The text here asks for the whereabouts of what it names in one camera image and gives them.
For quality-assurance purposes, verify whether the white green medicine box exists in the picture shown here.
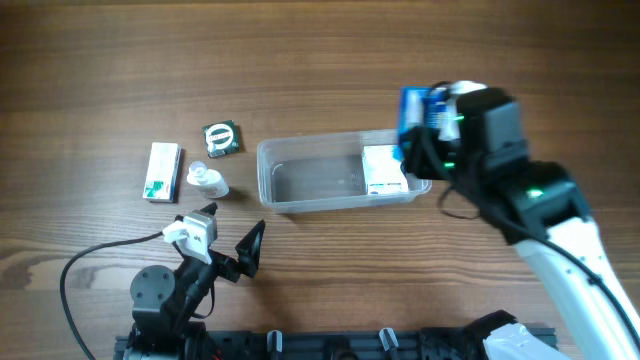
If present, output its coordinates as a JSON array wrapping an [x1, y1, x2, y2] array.
[[142, 142, 182, 203]]

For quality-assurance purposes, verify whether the green Zam-Buk box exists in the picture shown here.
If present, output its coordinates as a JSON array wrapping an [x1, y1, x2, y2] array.
[[202, 120, 241, 158]]

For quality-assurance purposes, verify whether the blue VapoDrops box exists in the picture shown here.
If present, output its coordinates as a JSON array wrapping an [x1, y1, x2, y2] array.
[[396, 82, 455, 160]]

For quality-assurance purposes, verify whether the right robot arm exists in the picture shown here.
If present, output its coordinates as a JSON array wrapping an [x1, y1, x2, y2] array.
[[397, 81, 639, 359]]

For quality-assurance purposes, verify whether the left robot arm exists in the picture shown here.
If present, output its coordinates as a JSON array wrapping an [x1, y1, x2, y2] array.
[[114, 203, 266, 359]]

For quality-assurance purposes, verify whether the clear plastic container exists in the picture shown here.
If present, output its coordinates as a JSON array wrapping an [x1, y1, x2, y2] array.
[[257, 129, 431, 214]]

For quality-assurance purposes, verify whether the small white bottle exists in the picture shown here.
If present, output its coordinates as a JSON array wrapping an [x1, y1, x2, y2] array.
[[187, 161, 230, 199]]

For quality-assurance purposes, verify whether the right black cable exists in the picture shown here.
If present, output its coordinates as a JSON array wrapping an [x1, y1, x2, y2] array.
[[417, 127, 640, 341]]

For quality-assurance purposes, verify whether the black cable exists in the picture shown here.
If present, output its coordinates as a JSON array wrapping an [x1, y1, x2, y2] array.
[[417, 127, 640, 341], [59, 231, 166, 360]]

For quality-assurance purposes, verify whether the left black cable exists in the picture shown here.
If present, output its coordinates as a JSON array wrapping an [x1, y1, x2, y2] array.
[[59, 231, 166, 360]]

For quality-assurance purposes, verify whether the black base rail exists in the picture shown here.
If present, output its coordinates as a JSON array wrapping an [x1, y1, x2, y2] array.
[[113, 327, 559, 360]]

